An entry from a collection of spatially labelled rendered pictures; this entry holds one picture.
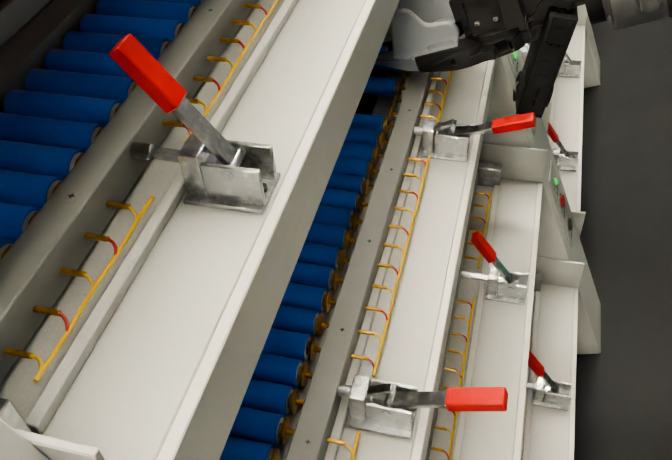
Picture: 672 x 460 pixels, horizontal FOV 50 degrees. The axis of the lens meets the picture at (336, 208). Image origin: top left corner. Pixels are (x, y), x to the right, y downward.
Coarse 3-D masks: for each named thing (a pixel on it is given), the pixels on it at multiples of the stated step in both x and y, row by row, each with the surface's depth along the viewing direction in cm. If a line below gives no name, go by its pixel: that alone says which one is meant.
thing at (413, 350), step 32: (480, 64) 73; (448, 96) 70; (480, 96) 69; (448, 160) 63; (416, 192) 60; (448, 192) 60; (416, 224) 57; (448, 224) 57; (416, 256) 55; (448, 256) 55; (416, 288) 53; (448, 288) 53; (384, 320) 51; (416, 320) 51; (448, 320) 53; (384, 352) 49; (416, 352) 49; (416, 384) 47; (288, 416) 46; (416, 416) 45; (288, 448) 44; (352, 448) 44; (384, 448) 44; (416, 448) 44
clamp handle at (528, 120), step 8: (456, 120) 62; (496, 120) 61; (504, 120) 60; (512, 120) 60; (520, 120) 59; (528, 120) 59; (464, 128) 62; (472, 128) 62; (480, 128) 61; (488, 128) 61; (496, 128) 60; (504, 128) 60; (512, 128) 60; (520, 128) 60; (464, 136) 62
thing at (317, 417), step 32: (416, 96) 66; (384, 160) 60; (416, 160) 61; (384, 192) 57; (384, 224) 54; (352, 256) 52; (352, 288) 50; (384, 288) 51; (352, 320) 48; (320, 352) 46; (352, 352) 48; (320, 384) 45; (320, 416) 43; (320, 448) 42
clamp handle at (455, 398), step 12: (396, 384) 43; (396, 396) 44; (408, 396) 44; (420, 396) 43; (432, 396) 43; (444, 396) 43; (456, 396) 42; (468, 396) 42; (480, 396) 41; (492, 396) 41; (504, 396) 41; (456, 408) 42; (468, 408) 42; (480, 408) 41; (492, 408) 41; (504, 408) 41
